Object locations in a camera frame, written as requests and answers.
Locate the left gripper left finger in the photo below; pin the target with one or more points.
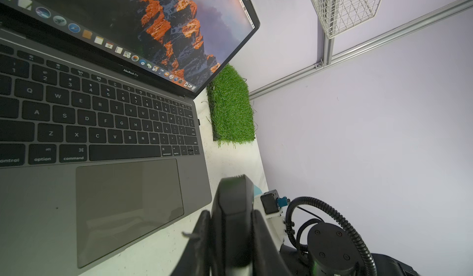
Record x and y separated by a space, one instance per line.
195 260

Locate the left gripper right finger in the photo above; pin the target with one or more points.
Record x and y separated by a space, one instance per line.
266 258

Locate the black wireless mouse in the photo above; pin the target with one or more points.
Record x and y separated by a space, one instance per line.
231 227

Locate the grey laptop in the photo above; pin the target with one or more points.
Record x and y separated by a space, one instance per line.
100 136

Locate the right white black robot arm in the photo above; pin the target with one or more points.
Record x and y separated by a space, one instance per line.
324 249

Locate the green artificial grass mat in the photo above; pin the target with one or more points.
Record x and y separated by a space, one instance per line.
231 114

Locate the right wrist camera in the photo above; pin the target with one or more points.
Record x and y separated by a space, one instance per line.
271 205

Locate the white wire wall basket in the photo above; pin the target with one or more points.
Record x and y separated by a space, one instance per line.
339 16

